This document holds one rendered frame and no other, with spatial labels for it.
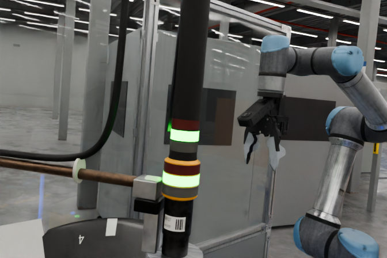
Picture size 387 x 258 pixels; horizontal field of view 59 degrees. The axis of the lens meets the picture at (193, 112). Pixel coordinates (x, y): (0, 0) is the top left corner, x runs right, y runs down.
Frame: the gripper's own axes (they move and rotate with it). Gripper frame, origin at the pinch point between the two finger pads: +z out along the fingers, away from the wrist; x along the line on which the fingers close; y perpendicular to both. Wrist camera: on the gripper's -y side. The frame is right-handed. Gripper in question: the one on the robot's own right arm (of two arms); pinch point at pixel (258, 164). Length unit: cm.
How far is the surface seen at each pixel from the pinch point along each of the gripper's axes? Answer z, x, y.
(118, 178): -6, -19, -55
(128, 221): 5.5, -5.9, -44.9
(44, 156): -8, -10, -61
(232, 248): 54, 46, 49
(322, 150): 42, 160, 363
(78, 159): -8, -14, -59
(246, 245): 56, 46, 60
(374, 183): 100, 142, 517
